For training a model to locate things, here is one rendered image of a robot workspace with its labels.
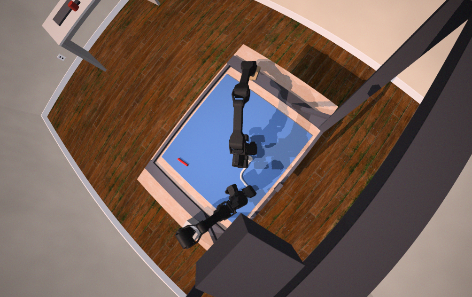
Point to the white rope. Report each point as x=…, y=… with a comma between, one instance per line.
x=249, y=160

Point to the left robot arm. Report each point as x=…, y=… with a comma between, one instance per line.
x=223, y=212

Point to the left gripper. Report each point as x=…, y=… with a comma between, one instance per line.
x=248, y=191

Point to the blue work mat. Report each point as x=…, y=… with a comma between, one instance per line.
x=203, y=143

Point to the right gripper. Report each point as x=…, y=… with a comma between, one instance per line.
x=245, y=157

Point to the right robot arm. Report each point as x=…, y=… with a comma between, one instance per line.
x=237, y=143

